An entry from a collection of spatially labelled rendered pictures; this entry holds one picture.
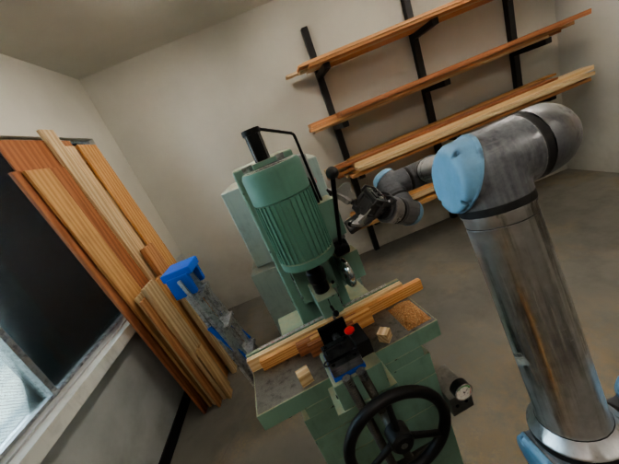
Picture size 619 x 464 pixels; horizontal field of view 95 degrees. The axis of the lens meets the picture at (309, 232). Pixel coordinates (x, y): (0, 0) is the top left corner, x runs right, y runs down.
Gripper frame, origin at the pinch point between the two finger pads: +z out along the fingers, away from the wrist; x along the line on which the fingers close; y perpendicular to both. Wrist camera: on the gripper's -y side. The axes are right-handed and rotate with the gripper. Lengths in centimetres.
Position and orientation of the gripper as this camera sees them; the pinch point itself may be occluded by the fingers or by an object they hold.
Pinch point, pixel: (336, 207)
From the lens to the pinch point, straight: 81.1
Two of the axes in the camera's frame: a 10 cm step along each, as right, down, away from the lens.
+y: 4.6, -7.1, -5.4
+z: -7.9, -0.5, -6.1
